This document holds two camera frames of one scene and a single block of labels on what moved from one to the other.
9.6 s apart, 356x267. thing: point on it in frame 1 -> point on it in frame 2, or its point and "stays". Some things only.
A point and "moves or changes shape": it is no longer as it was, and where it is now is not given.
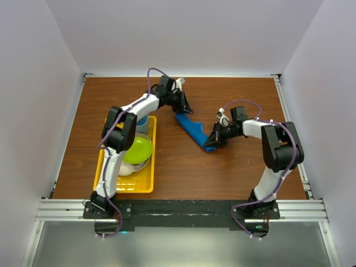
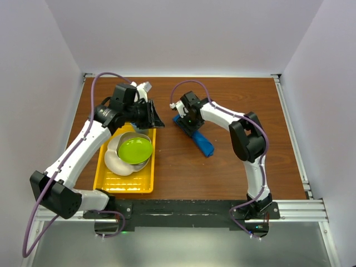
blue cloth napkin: [194, 130] moves or changes shape
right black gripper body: [224, 133] -> [189, 124]
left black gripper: [183, 105] -> [155, 121]
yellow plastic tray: [140, 182] stays
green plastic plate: [140, 150] stays
